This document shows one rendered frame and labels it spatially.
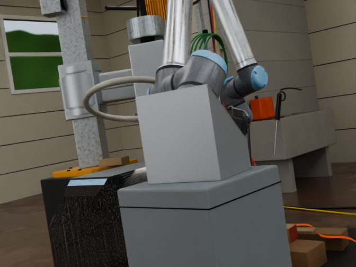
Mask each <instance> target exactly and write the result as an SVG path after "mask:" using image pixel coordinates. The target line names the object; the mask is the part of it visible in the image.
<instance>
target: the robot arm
mask: <svg viewBox="0 0 356 267"><path fill-rule="evenodd" d="M210 2H211V6H212V8H213V11H214V13H215V15H216V18H217V21H218V23H219V26H220V28H221V31H222V33H223V36H224V38H225V41H226V43H227V47H228V49H229V52H230V54H231V56H232V59H233V62H234V64H235V67H236V71H237V73H238V76H237V77H233V76H232V77H229V78H227V79H225V78H226V74H227V65H226V63H225V61H224V60H223V59H222V58H221V57H220V56H219V55H218V54H216V53H213V52H211V51H209V50H197V51H194V52H193V53H192V54H191V55H190V47H191V28H192V9H193V0H167V5H166V18H165V30H164V43H163V55H162V66H160V67H159V68H158V69H157V71H156V77H155V84H154V85H152V86H151V87H150V88H149V89H148V91H147V94H146V95H150V94H156V93H161V92H167V91H172V90H178V89H181V88H187V87H193V86H198V85H203V84H208V85H209V87H210V88H211V89H212V91H213V92H214V94H215V95H216V97H217V98H219V96H220V98H221V100H222V102H223V104H224V106H225V108H226V110H227V112H228V113H229V115H230V116H231V118H232V119H233V121H234V122H235V123H236V125H237V126H238V127H239V129H240V131H241V132H242V133H243V135H244V136H246V135H247V132H248V130H249V127H250V124H251V122H252V120H253V112H252V110H251V109H250V108H249V107H248V106H247V103H246V102H245V99H244V97H245V96H247V95H250V94H252V93H254V92H256V91H259V90H261V89H262V88H264V87H266V85H267V83H268V75H267V72H266V71H265V69H264V68H263V67H261V66H259V65H258V64H257V62H256V60H255V58H254V55H253V53H252V50H251V48H250V44H249V42H248V40H247V37H246V35H245V32H244V29H243V27H242V24H241V22H240V20H239V17H238V14H237V12H236V9H235V7H234V4H233V1H232V0H210Z"/></svg>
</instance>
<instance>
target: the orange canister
mask: <svg viewBox="0 0 356 267"><path fill-rule="evenodd" d="M250 104H251V110H252V112H253V122H255V121H264V120H273V119H275V114H274V107H273V99H272V98H271V97H265V98H261V99H259V98H258V95H257V96H255V99H254V100H251V101H250Z"/></svg>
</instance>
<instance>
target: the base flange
mask: <svg viewBox="0 0 356 267"><path fill-rule="evenodd" d="M129 161H130V163H126V164H123V165H115V166H104V167H99V166H96V167H88V168H80V167H79V166H78V167H73V168H72V167H70V168H69V169H66V170H62V171H57V172H53V177H54V178H59V177H74V176H82V175H86V174H91V173H95V172H100V171H104V170H109V169H112V168H116V167H120V166H125V165H129V164H134V163H137V162H138V160H137V159H130V160H129Z"/></svg>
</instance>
